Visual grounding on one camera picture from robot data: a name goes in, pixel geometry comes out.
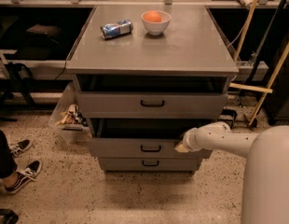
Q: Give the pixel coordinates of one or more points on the dark box on shelf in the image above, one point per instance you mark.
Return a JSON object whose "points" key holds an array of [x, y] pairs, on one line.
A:
{"points": [[43, 30]]}

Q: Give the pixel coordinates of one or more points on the person leg dark trousers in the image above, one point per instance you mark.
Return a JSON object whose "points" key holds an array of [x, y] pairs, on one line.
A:
{"points": [[7, 165]]}

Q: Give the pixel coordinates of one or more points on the black white sneaker far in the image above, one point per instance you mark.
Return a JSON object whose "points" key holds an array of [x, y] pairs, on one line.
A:
{"points": [[20, 147]]}

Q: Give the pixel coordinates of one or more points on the grey drawer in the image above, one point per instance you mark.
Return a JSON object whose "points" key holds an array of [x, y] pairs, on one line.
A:
{"points": [[139, 138], [146, 105], [148, 165]]}

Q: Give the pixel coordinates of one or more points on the black white sneaker near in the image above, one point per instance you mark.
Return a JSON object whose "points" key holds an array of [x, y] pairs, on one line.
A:
{"points": [[25, 176]]}

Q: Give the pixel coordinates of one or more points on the grey top drawer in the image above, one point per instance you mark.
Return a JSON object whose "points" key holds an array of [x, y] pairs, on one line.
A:
{"points": [[146, 105]]}

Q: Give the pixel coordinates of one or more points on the black white sneaker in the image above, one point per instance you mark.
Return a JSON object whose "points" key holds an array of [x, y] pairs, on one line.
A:
{"points": [[20, 147], [25, 176]]}

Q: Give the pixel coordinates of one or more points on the black clamp on floor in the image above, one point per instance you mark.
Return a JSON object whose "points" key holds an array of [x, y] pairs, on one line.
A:
{"points": [[229, 116]]}

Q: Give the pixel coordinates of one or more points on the grey bottom drawer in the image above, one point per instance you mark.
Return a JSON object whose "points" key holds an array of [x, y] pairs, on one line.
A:
{"points": [[148, 165]]}

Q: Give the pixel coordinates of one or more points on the orange fruit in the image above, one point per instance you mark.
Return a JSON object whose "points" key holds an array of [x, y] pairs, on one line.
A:
{"points": [[152, 16]]}

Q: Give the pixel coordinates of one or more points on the white ceramic bowl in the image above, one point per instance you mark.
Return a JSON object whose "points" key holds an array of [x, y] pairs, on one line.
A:
{"points": [[157, 28]]}

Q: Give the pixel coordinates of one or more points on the clear plastic storage bin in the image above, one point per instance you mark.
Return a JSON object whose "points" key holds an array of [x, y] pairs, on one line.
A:
{"points": [[67, 120]]}

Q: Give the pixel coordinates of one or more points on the crushed blue soda can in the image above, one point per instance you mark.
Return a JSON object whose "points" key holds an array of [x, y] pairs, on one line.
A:
{"points": [[115, 29]]}

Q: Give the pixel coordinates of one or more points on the grey drawer cabinet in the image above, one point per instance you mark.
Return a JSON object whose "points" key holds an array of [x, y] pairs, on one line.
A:
{"points": [[188, 57]]}

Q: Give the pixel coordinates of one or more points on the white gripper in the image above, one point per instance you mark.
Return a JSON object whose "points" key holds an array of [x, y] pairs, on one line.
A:
{"points": [[190, 139]]}

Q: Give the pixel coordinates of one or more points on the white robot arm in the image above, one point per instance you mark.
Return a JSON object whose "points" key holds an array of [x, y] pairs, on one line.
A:
{"points": [[265, 195]]}

